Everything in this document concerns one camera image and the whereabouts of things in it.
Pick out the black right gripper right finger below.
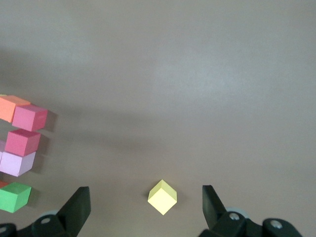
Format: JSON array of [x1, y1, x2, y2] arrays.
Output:
[[198, 185, 302, 237]]

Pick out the green foam cube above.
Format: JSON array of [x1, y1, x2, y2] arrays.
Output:
[[0, 182, 32, 213]]

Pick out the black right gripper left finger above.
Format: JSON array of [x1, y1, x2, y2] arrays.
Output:
[[0, 186, 92, 237]]

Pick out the red foam cube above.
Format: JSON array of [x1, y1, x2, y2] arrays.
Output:
[[11, 104, 48, 132], [4, 128, 41, 157]]

